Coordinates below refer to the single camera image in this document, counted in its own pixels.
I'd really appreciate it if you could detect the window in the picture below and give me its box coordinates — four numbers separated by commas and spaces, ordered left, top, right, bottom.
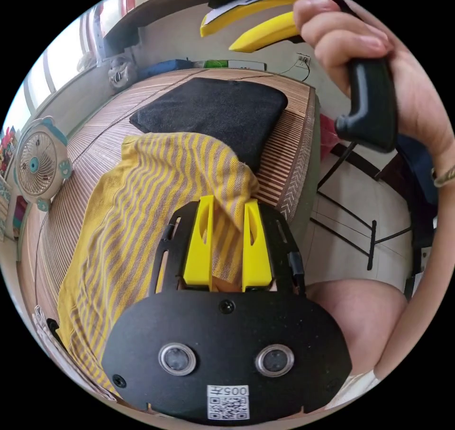
21, 0, 107, 118

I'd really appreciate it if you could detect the dark wooden shelf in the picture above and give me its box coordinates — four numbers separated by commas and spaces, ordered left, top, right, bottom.
101, 0, 221, 52

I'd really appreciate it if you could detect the person's body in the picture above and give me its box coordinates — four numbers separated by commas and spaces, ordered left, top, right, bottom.
305, 279, 410, 411

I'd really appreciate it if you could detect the yellow striped long sleeve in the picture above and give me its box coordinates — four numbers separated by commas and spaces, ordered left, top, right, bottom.
56, 131, 260, 399

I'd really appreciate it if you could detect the black garment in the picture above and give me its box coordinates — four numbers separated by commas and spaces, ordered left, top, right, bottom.
129, 77, 289, 173

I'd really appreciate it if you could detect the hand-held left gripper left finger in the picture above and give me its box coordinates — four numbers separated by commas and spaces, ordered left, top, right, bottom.
182, 194, 215, 284

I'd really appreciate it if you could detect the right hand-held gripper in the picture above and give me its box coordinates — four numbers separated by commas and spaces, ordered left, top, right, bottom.
208, 0, 398, 154

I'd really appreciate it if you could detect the bed with woven mat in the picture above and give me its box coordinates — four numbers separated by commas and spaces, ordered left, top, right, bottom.
16, 68, 317, 402

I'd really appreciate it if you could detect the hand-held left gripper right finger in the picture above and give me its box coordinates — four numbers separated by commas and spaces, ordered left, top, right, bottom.
242, 199, 274, 293

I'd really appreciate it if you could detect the grey plush toy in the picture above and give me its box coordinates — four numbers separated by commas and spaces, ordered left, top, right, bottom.
108, 55, 138, 89

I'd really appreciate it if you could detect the white and teal fan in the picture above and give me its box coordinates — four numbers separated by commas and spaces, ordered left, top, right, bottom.
14, 116, 73, 212

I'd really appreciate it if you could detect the person's right hand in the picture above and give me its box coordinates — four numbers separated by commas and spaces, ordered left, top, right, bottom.
280, 0, 454, 174

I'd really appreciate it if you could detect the black metal rack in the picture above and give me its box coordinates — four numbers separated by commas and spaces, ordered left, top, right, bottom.
309, 140, 413, 271

